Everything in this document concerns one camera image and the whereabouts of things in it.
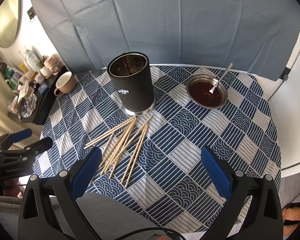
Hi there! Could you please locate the black side shelf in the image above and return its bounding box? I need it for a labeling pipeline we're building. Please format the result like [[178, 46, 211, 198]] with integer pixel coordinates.
[[21, 66, 68, 125]]

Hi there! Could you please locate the beige ceramic mug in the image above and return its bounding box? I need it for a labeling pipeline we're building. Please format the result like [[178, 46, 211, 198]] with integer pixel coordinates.
[[54, 72, 77, 97]]

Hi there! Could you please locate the white plant pot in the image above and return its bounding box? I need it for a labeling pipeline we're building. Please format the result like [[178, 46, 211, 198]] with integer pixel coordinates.
[[39, 60, 51, 79]]

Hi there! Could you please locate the green white bottle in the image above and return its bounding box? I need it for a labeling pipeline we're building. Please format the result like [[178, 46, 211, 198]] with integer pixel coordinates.
[[25, 49, 40, 73]]

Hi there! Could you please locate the pink jar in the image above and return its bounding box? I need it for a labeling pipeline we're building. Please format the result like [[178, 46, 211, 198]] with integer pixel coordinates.
[[44, 56, 62, 75]]

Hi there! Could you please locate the blue white patterned tablecloth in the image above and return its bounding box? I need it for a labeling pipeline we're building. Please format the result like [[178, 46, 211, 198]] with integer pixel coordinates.
[[34, 66, 281, 233]]

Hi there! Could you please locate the black steel utensil cup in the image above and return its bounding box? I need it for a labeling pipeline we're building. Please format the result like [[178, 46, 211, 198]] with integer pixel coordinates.
[[107, 51, 155, 115]]

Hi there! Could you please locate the metal spoon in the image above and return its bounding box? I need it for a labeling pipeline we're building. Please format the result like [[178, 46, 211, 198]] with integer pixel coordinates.
[[209, 63, 233, 95]]

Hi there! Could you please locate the steel bowl with sauce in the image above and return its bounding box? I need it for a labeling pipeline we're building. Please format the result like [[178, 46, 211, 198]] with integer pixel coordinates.
[[186, 74, 228, 109]]

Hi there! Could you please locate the black light stand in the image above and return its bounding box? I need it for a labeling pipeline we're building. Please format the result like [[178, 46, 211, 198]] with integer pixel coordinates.
[[268, 67, 291, 101]]

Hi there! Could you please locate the oval wall mirror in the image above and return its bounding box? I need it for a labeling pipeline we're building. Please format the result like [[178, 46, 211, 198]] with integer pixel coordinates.
[[0, 0, 21, 48]]

